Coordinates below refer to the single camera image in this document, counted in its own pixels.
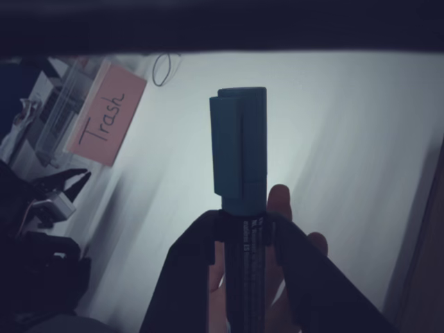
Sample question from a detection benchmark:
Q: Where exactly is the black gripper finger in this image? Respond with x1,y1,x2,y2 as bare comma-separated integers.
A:
266,211,399,333
139,207,227,333

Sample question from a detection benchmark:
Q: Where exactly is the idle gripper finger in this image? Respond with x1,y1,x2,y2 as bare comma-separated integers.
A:
65,171,92,203
40,167,88,187

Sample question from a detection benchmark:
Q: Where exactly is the green capped permanent marker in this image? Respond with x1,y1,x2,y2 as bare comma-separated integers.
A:
208,86,287,333

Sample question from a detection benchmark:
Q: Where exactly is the person's right hand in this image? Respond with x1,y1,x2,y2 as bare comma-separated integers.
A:
207,184,330,333

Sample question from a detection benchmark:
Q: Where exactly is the clear plastic box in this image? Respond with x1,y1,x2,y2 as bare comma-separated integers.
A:
34,56,112,164

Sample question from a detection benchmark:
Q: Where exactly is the pink paper trash sign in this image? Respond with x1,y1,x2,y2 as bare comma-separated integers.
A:
65,61,148,168

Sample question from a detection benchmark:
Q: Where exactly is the white grey device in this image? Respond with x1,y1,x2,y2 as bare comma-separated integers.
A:
13,68,67,161

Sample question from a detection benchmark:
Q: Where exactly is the shallow brown cardboard box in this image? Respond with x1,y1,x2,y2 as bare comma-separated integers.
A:
380,137,444,333

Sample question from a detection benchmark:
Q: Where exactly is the idle arm white camera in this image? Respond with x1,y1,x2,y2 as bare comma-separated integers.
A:
32,191,78,223

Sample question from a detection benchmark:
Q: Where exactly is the thin black wire loop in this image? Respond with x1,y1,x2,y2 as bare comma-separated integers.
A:
152,53,175,87

